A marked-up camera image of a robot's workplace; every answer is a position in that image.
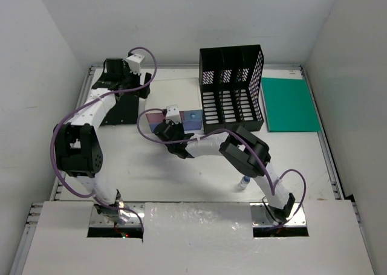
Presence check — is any purple bottom drawer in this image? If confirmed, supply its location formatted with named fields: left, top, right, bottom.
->
left=149, top=123, right=162, bottom=133

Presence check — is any pink drawer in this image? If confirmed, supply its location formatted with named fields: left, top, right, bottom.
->
left=146, top=112, right=165, bottom=124

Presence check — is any light blue small drawer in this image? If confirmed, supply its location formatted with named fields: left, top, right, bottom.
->
left=181, top=109, right=202, bottom=121

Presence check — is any small clear white bottle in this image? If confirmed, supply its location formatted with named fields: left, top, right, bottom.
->
left=237, top=176, right=251, bottom=191

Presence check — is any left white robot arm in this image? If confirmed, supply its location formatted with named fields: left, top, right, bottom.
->
left=54, top=53, right=150, bottom=225

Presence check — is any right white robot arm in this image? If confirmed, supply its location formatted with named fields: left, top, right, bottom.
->
left=154, top=121, right=295, bottom=222

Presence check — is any black flat board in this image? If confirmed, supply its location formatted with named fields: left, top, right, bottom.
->
left=101, top=93, right=139, bottom=126

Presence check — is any white drawer cabinet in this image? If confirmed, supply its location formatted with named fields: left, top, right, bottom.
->
left=145, top=78, right=202, bottom=111

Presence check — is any black mesh file organizer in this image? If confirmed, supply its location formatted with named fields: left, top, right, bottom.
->
left=199, top=45, right=264, bottom=134

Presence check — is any green folder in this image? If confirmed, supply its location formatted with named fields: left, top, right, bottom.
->
left=261, top=77, right=320, bottom=132

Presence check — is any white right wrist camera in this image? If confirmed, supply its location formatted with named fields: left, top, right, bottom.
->
left=165, top=105, right=182, bottom=124

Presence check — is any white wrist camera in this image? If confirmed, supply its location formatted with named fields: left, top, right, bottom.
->
left=165, top=105, right=182, bottom=124
left=125, top=54, right=145, bottom=76

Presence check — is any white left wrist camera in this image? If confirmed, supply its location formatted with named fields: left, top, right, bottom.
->
left=125, top=54, right=145, bottom=76

